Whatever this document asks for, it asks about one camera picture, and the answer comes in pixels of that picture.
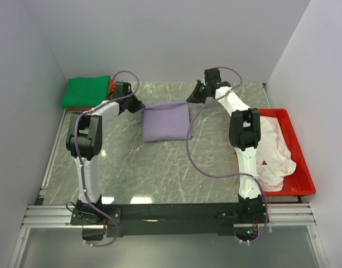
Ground lavender t shirt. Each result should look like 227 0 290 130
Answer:
142 101 190 142

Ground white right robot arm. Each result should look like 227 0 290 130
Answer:
186 67 264 223

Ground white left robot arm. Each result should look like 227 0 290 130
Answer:
66 81 145 224

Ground orange folded t shirt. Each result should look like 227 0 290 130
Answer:
67 79 117 111

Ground green folded t shirt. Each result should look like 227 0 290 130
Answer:
61 75 111 109

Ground white t shirt in bin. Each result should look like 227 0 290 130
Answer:
256 116 296 192

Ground black base beam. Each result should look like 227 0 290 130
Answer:
70 203 268 237

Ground red plastic bin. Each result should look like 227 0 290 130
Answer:
259 108 316 197

